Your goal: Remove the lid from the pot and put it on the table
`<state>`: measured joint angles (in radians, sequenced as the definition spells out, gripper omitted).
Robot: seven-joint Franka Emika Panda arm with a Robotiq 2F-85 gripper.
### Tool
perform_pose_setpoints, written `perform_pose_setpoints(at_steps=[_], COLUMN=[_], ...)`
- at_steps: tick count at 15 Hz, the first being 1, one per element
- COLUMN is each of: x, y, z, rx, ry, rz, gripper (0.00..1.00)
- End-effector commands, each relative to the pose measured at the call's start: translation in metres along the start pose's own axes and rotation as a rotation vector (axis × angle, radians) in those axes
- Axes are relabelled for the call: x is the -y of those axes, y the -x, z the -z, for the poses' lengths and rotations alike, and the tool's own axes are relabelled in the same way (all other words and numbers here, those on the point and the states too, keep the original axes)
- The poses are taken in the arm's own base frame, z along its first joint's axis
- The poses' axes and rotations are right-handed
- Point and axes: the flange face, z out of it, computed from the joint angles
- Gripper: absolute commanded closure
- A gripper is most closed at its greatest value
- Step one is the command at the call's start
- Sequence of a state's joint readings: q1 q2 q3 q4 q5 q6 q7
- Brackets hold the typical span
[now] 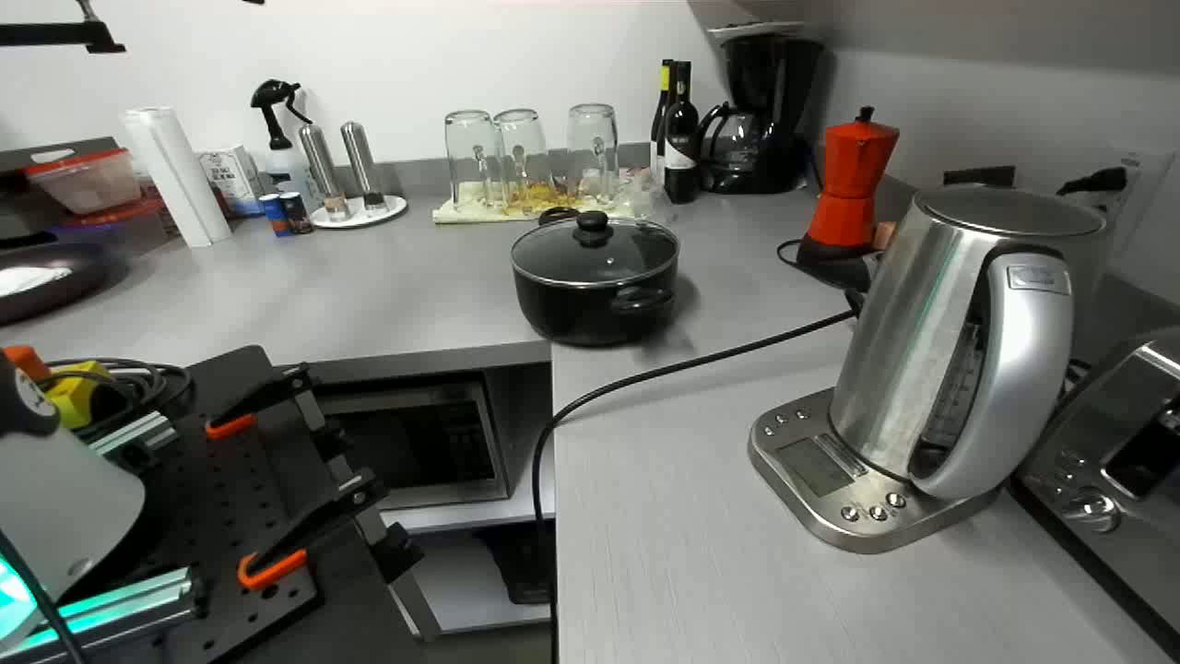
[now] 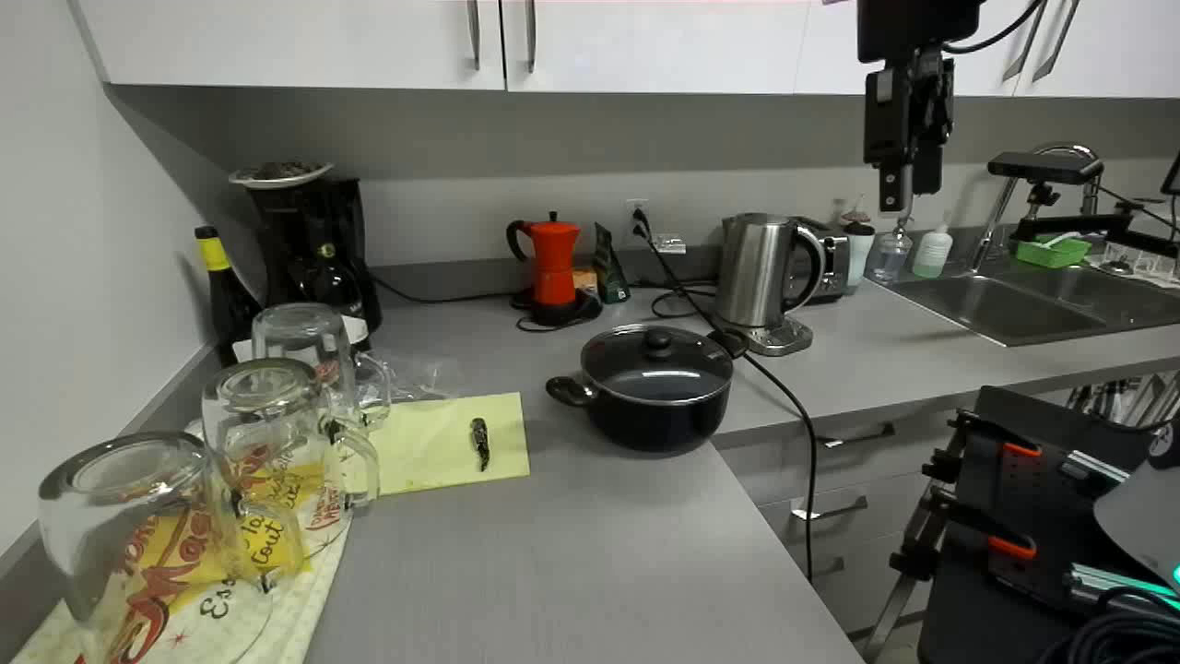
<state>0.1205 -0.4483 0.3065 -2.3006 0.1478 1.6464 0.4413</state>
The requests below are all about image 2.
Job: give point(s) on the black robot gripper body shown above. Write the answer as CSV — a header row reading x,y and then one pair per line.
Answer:
x,y
905,130

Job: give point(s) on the glass pot lid black knob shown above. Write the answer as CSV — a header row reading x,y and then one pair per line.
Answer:
x,y
657,363

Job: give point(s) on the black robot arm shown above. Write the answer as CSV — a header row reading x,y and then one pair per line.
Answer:
x,y
893,31

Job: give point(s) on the black cooking pot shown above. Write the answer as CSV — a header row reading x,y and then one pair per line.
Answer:
x,y
642,425

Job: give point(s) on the red moka pot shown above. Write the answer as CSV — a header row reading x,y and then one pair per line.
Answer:
x,y
551,251

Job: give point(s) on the clear soap dispenser bottle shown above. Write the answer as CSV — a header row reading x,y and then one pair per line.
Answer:
x,y
889,254

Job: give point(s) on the white soap bottle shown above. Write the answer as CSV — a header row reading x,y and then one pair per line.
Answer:
x,y
932,254

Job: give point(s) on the silver toaster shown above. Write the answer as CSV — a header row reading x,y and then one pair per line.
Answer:
x,y
832,258

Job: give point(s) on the stainless steel electric kettle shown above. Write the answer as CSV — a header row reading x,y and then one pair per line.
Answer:
x,y
753,265

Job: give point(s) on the green sponge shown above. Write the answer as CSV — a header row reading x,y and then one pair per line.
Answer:
x,y
1058,251

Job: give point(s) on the stainless steel sink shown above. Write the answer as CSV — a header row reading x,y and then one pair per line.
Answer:
x,y
1022,302

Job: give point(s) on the dark green small bottle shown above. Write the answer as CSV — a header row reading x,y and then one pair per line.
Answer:
x,y
611,270

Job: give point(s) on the black equipment cart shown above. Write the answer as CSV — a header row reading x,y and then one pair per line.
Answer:
x,y
1044,535

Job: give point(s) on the small black object on paper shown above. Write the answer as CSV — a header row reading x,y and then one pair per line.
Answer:
x,y
480,440

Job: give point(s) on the yellow paper sheet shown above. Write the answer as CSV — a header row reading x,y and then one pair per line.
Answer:
x,y
426,445

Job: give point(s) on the black coffee maker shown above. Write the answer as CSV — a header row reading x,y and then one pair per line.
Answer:
x,y
313,237

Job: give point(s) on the far upturned glass jar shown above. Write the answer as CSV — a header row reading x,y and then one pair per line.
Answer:
x,y
351,384

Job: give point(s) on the upturned glass jar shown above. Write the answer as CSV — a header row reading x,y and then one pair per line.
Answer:
x,y
278,456
147,541
351,384

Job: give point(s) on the dark wine bottle yellow cap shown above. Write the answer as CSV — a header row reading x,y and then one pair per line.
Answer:
x,y
229,302

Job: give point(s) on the middle upturned glass jar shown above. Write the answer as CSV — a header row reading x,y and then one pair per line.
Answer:
x,y
278,456

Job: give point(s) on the printed dish towel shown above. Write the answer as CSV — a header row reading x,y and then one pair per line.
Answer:
x,y
278,638

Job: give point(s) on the near upturned glass jar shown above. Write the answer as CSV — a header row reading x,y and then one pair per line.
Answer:
x,y
147,541

